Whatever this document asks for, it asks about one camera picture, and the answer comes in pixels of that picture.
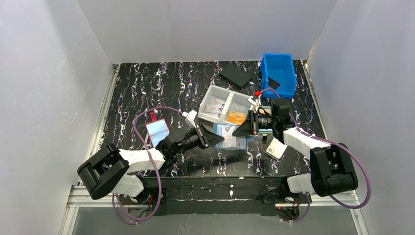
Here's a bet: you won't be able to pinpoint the blue leather card holder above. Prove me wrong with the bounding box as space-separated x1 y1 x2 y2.
213 123 258 150

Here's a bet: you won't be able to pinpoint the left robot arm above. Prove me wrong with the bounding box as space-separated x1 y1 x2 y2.
77 110 224 200

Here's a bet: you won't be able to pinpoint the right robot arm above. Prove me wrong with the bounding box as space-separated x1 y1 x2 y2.
233 92 358 197

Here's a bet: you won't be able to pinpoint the orange card in tray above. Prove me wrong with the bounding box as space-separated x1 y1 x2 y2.
227 111 247 125

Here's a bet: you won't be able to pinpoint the green open card holder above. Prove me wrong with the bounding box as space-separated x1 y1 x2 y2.
258 129 273 142

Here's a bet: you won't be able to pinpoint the red open card holder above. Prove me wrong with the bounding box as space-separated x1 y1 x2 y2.
145 111 170 147

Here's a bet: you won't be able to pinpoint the white cards in tray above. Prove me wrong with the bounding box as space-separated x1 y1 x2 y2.
203 96 225 117

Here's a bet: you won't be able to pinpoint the black card in bin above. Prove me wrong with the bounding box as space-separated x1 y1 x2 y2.
268 78 280 90

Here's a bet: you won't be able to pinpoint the white power bank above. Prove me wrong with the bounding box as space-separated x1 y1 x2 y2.
265 138 288 160

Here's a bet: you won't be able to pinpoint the white divided plastic tray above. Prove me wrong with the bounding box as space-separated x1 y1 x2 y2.
198 85 253 125

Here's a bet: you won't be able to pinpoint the blue plastic bin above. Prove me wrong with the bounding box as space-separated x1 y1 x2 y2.
260 53 297 99

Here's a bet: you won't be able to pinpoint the black box on table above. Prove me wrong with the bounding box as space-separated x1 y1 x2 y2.
219 64 253 89

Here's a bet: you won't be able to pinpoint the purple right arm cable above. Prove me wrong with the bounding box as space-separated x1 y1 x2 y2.
254 88 372 224

